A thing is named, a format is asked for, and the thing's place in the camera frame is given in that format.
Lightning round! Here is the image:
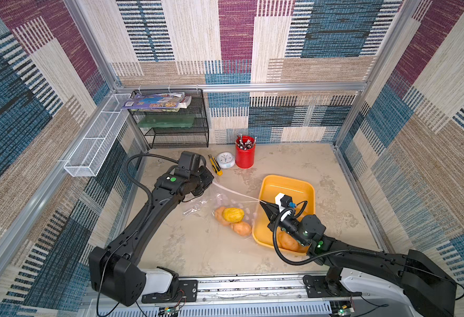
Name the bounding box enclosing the brown potato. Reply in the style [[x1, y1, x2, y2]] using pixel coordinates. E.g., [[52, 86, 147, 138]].
[[277, 231, 300, 252], [231, 221, 252, 237]]

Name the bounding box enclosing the clear zipper bag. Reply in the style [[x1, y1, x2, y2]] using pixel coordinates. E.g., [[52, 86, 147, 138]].
[[182, 181, 262, 239]]

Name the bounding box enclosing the yellow lemon-like potato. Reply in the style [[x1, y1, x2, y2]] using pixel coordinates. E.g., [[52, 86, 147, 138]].
[[223, 207, 245, 223]]

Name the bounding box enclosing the orange potato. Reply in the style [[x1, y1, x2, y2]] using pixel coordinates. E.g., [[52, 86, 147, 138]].
[[214, 206, 231, 227]]

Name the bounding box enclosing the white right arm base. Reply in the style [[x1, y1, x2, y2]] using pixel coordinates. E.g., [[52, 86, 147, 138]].
[[340, 268, 419, 316]]

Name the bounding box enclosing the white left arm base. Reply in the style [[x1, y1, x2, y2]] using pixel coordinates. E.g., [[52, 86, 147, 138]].
[[142, 266, 179, 299]]

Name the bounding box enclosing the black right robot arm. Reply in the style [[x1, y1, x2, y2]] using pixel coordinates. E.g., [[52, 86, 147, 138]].
[[260, 195, 459, 316]]

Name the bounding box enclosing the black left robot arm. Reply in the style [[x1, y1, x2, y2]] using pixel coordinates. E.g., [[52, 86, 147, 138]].
[[89, 166, 213, 306]]

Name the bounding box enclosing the yellow utility knife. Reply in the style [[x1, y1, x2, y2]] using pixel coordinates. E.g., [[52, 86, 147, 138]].
[[208, 155, 223, 176]]

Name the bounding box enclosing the yellow plastic tray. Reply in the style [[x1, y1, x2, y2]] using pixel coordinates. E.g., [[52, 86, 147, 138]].
[[252, 174, 316, 254]]

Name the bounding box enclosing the white round clock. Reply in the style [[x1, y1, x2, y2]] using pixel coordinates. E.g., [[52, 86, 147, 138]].
[[216, 152, 236, 169]]

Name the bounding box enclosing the red ribbed pen cup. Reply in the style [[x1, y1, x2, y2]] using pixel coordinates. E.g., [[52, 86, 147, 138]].
[[235, 134, 256, 169]]

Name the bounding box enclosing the green tray in rack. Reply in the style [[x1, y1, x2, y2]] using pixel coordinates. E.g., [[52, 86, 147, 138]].
[[138, 115, 195, 128]]

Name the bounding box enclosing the colourful book on rack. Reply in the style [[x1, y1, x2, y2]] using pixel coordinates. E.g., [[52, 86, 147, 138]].
[[122, 92, 192, 112]]

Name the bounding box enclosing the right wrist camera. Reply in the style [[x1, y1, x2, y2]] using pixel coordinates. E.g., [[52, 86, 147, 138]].
[[275, 193, 297, 211]]

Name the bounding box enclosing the black corrugated right cable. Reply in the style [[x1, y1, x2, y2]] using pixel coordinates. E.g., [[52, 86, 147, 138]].
[[272, 207, 379, 266]]

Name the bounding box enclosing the black corrugated cable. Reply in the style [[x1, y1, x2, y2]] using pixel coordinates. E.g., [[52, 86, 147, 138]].
[[272, 207, 379, 266], [124, 153, 181, 239]]

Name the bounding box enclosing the black wire shelf rack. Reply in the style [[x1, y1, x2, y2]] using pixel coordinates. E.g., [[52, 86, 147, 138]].
[[122, 88, 209, 149]]

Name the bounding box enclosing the aluminium front rail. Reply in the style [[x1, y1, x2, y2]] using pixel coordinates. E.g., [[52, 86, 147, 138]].
[[77, 273, 416, 316]]

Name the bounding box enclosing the black corrugated left cable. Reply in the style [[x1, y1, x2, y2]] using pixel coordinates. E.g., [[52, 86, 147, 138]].
[[124, 153, 181, 239]]

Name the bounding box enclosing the white wire wall basket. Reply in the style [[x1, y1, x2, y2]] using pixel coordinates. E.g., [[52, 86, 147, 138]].
[[64, 94, 130, 177]]

